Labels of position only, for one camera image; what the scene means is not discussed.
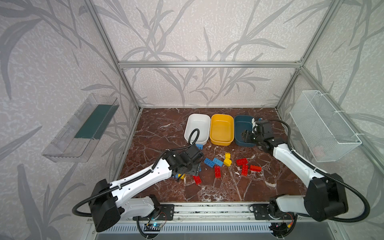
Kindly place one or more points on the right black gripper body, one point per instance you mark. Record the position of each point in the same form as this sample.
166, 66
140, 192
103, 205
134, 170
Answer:
252, 135

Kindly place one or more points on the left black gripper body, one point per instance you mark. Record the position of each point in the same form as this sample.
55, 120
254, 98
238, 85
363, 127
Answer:
192, 165

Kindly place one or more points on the red small brick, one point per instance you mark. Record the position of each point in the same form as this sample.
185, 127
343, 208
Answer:
254, 168

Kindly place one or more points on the red brick wide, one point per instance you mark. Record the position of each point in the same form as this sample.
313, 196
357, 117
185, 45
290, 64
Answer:
241, 162

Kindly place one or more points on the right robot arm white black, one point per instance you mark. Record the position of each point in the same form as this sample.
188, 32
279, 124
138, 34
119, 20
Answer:
325, 198

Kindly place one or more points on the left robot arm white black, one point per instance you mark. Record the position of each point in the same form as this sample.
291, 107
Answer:
111, 201

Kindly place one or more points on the blue brick by white bin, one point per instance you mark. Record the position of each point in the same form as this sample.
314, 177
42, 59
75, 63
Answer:
200, 147

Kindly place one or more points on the dark teal plastic bin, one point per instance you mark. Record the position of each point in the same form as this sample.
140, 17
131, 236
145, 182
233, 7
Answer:
242, 123

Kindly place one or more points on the yellow brick lower centre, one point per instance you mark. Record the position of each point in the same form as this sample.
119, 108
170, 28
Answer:
227, 162

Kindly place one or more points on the yellow plastic bin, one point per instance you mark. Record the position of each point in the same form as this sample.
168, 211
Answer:
222, 132

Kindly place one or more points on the white plastic bin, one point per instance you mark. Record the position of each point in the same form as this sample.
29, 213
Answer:
201, 122

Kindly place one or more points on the right wiring bundle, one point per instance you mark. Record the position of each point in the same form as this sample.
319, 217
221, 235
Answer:
282, 226

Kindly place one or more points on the aluminium front rail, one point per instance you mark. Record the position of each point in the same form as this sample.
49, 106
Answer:
196, 211

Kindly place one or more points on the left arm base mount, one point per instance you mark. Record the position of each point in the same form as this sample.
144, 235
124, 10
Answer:
164, 212

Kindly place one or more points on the white wire mesh basket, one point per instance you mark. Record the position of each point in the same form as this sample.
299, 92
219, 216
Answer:
327, 134

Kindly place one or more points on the left circuit board with wires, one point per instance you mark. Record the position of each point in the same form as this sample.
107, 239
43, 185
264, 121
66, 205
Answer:
156, 224

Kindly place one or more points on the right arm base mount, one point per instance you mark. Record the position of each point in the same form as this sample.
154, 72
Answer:
267, 211

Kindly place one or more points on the clear plastic wall shelf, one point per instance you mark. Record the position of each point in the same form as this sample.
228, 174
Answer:
80, 136

